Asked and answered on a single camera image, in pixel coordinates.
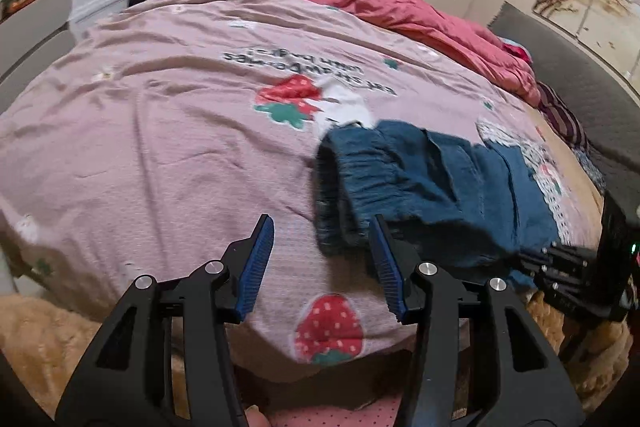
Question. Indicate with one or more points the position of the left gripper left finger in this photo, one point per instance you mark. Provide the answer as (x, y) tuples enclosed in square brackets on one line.
[(124, 377)]

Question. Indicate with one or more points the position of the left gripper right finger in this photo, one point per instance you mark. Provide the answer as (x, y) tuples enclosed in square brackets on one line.
[(516, 378)]

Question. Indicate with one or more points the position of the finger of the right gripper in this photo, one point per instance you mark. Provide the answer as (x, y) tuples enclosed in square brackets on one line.
[(562, 285), (559, 257)]

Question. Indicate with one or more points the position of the blue denim lace-trimmed pants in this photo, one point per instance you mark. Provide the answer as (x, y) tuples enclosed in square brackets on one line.
[(469, 206)]

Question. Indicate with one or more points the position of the person's left hand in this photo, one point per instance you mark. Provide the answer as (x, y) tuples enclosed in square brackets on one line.
[(255, 418)]

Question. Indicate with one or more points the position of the striped purple pillow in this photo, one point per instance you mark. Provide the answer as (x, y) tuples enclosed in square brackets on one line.
[(561, 119)]

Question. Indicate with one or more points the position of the grey padded headboard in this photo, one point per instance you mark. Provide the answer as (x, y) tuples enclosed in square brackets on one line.
[(607, 113)]

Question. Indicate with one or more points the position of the pink strawberry bear bedsheet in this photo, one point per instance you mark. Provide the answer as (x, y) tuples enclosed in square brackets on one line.
[(173, 126)]

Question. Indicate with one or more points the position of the grey desk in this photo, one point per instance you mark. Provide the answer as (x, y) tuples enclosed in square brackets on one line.
[(32, 40)]

